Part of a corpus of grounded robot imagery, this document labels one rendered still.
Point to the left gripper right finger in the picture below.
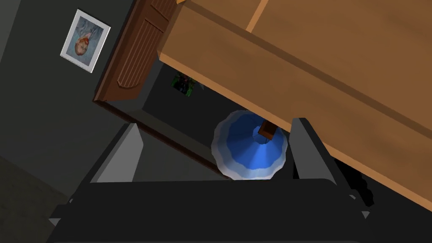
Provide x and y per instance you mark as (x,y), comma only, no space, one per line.
(308,152)

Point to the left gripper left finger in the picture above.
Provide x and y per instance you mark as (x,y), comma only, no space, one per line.
(118,162)

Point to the light brown wooden door leaf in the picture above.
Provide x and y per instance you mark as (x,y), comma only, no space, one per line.
(303,60)

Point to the small green dark picture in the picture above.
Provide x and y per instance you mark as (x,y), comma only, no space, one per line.
(183,84)

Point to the dark brown panelled door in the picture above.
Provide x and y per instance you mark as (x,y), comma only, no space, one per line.
(135,50)

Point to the white framed portrait picture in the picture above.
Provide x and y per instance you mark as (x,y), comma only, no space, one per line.
(85,41)

